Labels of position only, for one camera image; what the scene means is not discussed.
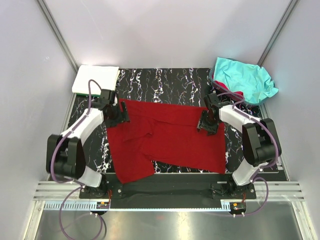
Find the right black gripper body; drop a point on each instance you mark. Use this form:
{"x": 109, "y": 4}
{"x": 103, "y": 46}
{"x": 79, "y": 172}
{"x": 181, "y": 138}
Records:
{"x": 207, "y": 123}

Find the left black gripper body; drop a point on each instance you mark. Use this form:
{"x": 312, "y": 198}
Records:
{"x": 116, "y": 116}

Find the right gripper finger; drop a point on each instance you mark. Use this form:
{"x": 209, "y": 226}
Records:
{"x": 199, "y": 125}
{"x": 214, "y": 132}

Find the red t shirt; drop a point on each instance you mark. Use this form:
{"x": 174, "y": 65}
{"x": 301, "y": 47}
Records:
{"x": 165, "y": 133}

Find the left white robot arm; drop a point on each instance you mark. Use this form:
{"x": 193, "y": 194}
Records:
{"x": 65, "y": 156}

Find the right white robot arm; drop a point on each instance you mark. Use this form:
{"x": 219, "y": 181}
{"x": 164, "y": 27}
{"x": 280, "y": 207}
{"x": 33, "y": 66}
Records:
{"x": 260, "y": 143}

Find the crimson t shirt in basket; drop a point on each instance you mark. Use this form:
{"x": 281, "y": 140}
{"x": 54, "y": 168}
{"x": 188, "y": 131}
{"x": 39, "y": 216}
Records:
{"x": 226, "y": 87}

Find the folded white t shirt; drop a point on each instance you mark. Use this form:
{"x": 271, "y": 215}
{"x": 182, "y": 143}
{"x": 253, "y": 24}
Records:
{"x": 105, "y": 76}

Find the teal t shirt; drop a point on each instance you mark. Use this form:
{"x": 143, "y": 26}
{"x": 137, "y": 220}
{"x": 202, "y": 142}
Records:
{"x": 254, "y": 81}

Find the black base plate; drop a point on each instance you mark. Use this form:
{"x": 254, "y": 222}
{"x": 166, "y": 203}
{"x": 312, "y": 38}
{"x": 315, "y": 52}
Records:
{"x": 168, "y": 191}

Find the aluminium cross rail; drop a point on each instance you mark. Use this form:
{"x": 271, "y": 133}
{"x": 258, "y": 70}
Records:
{"x": 275, "y": 190}

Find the left aluminium frame post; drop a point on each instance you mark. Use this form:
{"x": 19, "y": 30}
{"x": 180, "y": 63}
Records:
{"x": 57, "y": 34}

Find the aluminium frame post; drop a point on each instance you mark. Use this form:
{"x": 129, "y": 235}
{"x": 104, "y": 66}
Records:
{"x": 57, "y": 34}
{"x": 278, "y": 30}

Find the left cable duct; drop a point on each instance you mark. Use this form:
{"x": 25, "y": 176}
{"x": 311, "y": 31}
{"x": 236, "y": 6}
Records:
{"x": 77, "y": 205}

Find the right aluminium frame post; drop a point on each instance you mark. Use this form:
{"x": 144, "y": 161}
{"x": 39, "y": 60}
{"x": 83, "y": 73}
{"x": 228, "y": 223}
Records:
{"x": 278, "y": 30}

